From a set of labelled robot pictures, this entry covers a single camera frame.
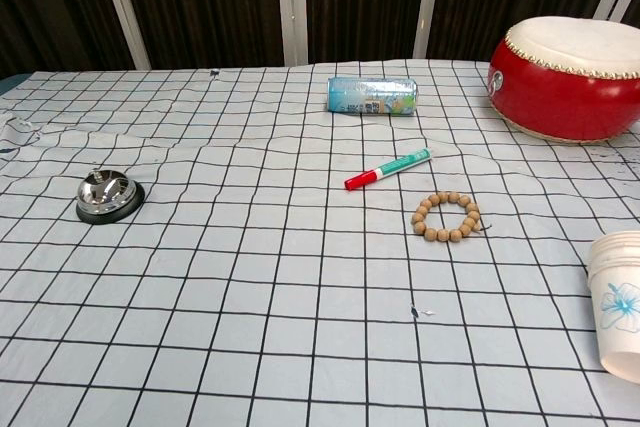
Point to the silver desk call bell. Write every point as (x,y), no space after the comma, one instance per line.
(102,192)

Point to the red capped green marker pen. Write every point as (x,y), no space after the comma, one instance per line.
(385,170)

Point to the white black grid tablecloth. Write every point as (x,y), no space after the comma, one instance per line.
(280,272)

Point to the light blue tissue pack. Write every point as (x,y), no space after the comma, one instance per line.
(371,96)

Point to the dark brown curtain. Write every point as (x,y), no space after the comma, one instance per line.
(210,2)

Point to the red drum with white skin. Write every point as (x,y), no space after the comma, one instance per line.
(560,92)

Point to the white paper cup blue flower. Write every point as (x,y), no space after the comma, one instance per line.
(618,307)

